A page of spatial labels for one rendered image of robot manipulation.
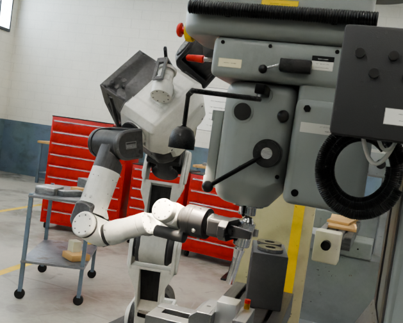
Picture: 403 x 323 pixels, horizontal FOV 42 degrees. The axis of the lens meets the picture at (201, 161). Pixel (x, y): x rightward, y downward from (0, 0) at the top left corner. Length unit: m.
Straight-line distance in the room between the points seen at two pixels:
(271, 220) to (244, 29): 1.99
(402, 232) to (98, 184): 0.88
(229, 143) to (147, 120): 0.43
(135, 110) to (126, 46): 9.92
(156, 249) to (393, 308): 1.04
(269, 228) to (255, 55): 1.98
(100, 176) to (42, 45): 11.04
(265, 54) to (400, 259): 0.57
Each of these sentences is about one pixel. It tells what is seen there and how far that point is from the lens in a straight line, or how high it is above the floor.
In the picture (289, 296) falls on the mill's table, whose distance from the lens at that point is 2.05.
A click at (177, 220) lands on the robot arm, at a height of 1.23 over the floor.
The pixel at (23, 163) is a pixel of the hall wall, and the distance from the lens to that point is 12.65.
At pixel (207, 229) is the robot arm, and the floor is 1.22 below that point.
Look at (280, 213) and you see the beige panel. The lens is 3.17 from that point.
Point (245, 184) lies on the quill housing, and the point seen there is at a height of 1.37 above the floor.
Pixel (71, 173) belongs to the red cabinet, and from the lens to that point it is 6.85.
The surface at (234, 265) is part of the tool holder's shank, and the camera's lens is 1.46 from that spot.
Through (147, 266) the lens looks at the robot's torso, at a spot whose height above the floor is 0.93.
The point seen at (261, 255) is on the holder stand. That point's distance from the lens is 1.80.
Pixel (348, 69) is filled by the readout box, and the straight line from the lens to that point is 1.05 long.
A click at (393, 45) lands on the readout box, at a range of 1.05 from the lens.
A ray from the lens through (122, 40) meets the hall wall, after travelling 11.70.
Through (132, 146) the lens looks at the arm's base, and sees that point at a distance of 1.68.
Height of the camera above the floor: 1.48
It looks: 3 degrees down
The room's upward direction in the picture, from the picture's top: 8 degrees clockwise
